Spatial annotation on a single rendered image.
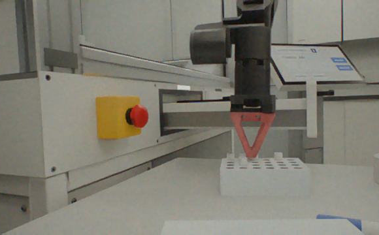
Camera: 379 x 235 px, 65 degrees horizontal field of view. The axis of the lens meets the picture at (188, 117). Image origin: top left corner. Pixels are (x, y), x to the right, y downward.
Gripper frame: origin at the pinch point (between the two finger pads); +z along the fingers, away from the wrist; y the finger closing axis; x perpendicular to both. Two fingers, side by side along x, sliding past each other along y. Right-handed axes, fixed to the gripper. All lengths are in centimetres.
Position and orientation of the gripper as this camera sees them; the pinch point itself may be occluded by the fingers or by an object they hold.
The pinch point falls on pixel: (251, 151)
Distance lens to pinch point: 49.8
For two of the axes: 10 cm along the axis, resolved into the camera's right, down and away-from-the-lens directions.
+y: -1.9, 0.5, -9.8
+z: 0.0, 10.0, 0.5
